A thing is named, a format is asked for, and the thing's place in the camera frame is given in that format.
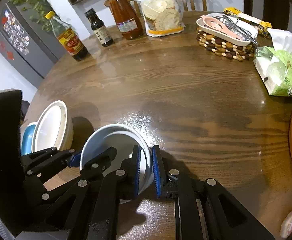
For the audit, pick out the large white bowl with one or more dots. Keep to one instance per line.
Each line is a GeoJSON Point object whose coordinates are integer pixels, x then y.
{"type": "Point", "coordinates": [67, 135]}

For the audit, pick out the green tissue pack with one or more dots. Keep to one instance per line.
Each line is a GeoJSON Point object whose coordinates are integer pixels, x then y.
{"type": "Point", "coordinates": [281, 72]}

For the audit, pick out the metal utensils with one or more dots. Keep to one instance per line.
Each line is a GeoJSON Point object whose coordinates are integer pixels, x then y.
{"type": "Point", "coordinates": [243, 31]}

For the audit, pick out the wooden bead trivet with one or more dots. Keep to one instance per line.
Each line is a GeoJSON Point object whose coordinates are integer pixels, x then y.
{"type": "Point", "coordinates": [223, 48]}

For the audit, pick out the grey refrigerator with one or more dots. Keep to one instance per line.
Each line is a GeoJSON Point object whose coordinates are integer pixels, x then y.
{"type": "Point", "coordinates": [35, 55]}

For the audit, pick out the white oval tray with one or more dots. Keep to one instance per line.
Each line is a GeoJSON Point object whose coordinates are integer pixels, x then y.
{"type": "Point", "coordinates": [218, 36]}

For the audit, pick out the small dark sauce bottle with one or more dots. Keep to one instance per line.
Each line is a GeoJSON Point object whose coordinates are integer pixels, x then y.
{"type": "Point", "coordinates": [102, 32]}

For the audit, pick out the dark wooden door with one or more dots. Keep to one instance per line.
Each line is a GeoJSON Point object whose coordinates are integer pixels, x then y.
{"type": "Point", "coordinates": [276, 0]}

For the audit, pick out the white yellow flour bag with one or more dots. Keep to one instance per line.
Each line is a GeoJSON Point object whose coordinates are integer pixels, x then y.
{"type": "Point", "coordinates": [161, 12]}

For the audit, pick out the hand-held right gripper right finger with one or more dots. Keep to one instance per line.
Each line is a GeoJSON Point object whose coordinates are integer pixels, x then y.
{"type": "Point", "coordinates": [157, 172]}

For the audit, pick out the small red white packet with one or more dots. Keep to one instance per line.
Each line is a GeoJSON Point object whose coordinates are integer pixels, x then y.
{"type": "Point", "coordinates": [291, 221]}

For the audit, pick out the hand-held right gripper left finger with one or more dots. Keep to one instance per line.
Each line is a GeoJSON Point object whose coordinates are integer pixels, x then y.
{"type": "Point", "coordinates": [136, 170]}

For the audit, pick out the small straight-sided white bowl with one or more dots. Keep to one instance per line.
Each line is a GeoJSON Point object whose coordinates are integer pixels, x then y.
{"type": "Point", "coordinates": [103, 137]}

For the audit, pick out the blue square dish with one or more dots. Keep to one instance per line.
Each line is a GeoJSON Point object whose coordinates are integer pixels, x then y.
{"type": "Point", "coordinates": [27, 140]}

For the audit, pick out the green hanging vine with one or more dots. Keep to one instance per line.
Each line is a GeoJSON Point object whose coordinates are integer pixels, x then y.
{"type": "Point", "coordinates": [33, 2]}

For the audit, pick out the orange sauce glass bottle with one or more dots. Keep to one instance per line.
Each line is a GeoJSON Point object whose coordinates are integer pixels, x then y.
{"type": "Point", "coordinates": [126, 20]}

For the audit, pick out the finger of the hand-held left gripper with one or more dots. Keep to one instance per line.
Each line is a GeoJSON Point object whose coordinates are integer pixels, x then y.
{"type": "Point", "coordinates": [98, 162]}
{"type": "Point", "coordinates": [74, 159]}

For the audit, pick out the pink slotted spoon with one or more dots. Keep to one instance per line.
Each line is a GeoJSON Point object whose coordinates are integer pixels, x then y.
{"type": "Point", "coordinates": [211, 21]}

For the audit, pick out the group of fridge photo magnets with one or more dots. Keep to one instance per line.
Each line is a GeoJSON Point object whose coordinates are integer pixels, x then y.
{"type": "Point", "coordinates": [15, 32]}

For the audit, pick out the vinegar bottle yellow cap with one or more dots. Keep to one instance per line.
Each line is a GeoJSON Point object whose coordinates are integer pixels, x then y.
{"type": "Point", "coordinates": [71, 42]}

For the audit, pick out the yellow snack packet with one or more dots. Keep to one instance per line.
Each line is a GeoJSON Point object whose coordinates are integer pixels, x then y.
{"type": "Point", "coordinates": [251, 20]}

